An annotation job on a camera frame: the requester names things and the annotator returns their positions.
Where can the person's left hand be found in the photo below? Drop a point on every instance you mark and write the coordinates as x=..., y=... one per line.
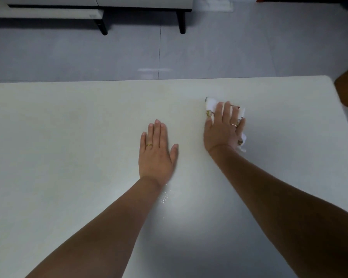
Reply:
x=155, y=162

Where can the person's right hand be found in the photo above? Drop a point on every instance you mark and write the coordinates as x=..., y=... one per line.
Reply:
x=220, y=133

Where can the white patterned cleaning cloth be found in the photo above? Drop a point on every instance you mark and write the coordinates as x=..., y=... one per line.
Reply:
x=210, y=105

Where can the person's right forearm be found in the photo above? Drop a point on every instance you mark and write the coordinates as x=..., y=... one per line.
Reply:
x=278, y=205

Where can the person's left forearm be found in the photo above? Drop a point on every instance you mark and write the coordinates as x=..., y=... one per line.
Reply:
x=104, y=237

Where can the white table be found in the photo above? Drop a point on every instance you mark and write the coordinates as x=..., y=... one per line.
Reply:
x=75, y=141

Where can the white cabinet black legs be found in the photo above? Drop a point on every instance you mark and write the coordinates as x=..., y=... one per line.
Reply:
x=133, y=1

